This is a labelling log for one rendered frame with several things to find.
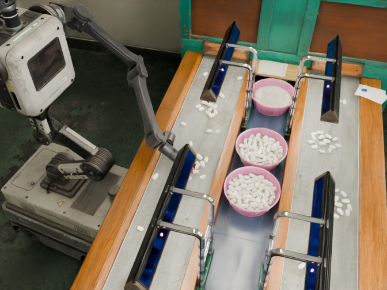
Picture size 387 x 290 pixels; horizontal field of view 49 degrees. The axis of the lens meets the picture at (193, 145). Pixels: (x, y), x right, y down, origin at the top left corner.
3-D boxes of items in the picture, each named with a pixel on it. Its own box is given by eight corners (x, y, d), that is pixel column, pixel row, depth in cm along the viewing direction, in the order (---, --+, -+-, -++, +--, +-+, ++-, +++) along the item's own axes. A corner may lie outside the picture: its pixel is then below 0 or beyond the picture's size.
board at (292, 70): (249, 73, 259) (249, 72, 258) (253, 60, 269) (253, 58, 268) (303, 82, 253) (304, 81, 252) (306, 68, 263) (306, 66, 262)
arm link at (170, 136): (144, 144, 201) (156, 135, 196) (150, 129, 209) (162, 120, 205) (162, 159, 205) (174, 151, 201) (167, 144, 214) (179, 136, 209)
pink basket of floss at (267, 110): (265, 125, 241) (266, 113, 234) (240, 98, 257) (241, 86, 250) (302, 111, 249) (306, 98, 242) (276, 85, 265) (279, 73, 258)
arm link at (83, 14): (137, 69, 227) (149, 59, 221) (133, 86, 217) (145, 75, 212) (67, 14, 205) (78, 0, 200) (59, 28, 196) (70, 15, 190)
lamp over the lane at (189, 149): (124, 290, 137) (120, 281, 132) (178, 152, 178) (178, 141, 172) (147, 297, 135) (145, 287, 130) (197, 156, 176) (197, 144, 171)
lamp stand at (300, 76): (283, 140, 233) (297, 75, 200) (287, 115, 246) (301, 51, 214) (318, 146, 230) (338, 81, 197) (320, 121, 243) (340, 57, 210)
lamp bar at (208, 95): (199, 100, 201) (199, 88, 195) (227, 31, 242) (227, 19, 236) (215, 103, 199) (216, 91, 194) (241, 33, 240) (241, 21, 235)
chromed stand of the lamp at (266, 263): (253, 308, 169) (266, 253, 137) (261, 264, 182) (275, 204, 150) (301, 321, 166) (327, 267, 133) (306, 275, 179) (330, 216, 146)
